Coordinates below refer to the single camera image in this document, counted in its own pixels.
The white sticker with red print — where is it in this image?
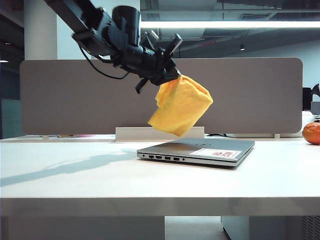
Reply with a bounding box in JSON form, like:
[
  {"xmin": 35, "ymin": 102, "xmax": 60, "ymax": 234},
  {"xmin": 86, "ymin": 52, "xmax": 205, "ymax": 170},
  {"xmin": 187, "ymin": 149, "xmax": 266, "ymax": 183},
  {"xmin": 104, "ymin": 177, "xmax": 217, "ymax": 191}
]
[{"xmin": 189, "ymin": 148, "xmax": 243, "ymax": 161}]

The silver closed laptop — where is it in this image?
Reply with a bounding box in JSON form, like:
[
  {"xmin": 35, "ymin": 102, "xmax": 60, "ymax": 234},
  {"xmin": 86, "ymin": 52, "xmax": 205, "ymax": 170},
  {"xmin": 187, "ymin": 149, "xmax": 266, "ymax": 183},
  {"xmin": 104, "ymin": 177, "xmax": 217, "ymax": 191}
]
[{"xmin": 136, "ymin": 137, "xmax": 256, "ymax": 168}]

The long ceiling light strip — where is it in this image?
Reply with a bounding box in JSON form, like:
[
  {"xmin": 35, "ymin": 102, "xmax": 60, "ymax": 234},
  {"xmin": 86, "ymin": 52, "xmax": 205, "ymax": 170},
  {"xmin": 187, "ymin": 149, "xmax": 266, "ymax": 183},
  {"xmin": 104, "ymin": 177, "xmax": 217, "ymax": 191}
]
[{"xmin": 139, "ymin": 20, "xmax": 320, "ymax": 29}]

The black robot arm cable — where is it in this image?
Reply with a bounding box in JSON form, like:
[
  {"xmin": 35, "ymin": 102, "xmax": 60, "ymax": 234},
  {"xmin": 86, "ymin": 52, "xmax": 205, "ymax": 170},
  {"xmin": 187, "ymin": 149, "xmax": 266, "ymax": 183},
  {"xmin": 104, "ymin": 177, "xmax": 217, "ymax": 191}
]
[{"xmin": 75, "ymin": 39, "xmax": 132, "ymax": 81}]

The yellow cloth rag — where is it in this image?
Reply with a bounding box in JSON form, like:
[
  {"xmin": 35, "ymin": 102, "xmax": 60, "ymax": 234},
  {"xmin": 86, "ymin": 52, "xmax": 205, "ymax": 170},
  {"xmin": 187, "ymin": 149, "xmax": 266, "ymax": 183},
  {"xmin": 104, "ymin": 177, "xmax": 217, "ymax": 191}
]
[{"xmin": 147, "ymin": 74, "xmax": 214, "ymax": 138}]

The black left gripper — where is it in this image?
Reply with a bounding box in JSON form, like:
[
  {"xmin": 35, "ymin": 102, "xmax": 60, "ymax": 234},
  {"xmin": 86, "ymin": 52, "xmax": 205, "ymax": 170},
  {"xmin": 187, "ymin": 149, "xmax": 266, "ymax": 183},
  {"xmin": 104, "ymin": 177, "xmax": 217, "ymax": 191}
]
[{"xmin": 117, "ymin": 33, "xmax": 183, "ymax": 95}]

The white building pillar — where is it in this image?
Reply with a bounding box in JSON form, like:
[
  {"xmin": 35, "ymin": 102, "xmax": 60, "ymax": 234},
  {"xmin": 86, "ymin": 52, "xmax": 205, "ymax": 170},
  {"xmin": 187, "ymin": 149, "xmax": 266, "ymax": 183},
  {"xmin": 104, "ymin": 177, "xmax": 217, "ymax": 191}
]
[{"xmin": 23, "ymin": 0, "xmax": 141, "ymax": 61}]

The orange fruit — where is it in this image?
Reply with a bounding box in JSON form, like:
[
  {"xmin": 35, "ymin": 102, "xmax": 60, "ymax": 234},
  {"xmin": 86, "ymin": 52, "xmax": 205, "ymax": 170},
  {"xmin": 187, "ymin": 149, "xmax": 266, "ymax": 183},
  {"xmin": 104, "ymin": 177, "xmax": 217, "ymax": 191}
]
[{"xmin": 301, "ymin": 122, "xmax": 320, "ymax": 146}]

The grey fabric desk divider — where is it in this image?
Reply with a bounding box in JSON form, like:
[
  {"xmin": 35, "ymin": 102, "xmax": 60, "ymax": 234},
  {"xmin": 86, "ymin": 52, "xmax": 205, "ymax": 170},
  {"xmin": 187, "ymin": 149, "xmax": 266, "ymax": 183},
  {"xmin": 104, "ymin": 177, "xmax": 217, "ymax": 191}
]
[{"xmin": 19, "ymin": 57, "xmax": 304, "ymax": 136}]

